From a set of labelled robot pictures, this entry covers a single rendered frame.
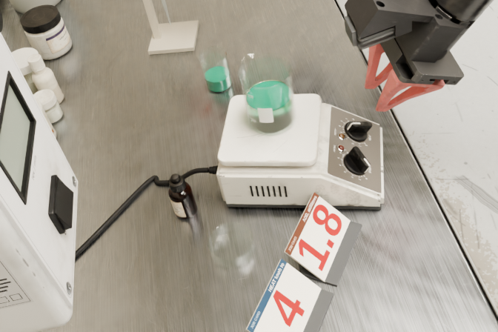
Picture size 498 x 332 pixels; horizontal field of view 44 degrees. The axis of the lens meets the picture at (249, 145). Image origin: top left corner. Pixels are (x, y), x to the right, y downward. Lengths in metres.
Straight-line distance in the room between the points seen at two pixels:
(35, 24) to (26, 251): 0.90
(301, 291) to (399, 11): 0.31
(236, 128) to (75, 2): 0.61
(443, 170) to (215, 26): 0.49
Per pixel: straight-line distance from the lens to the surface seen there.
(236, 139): 0.75
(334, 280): 0.71
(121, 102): 0.99
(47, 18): 1.11
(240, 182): 0.74
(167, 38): 1.08
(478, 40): 1.03
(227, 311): 0.71
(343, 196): 0.75
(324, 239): 0.72
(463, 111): 0.90
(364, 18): 0.60
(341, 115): 0.80
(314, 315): 0.69
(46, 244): 0.24
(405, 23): 0.62
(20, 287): 0.23
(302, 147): 0.73
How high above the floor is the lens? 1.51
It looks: 45 degrees down
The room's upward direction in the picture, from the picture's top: 11 degrees counter-clockwise
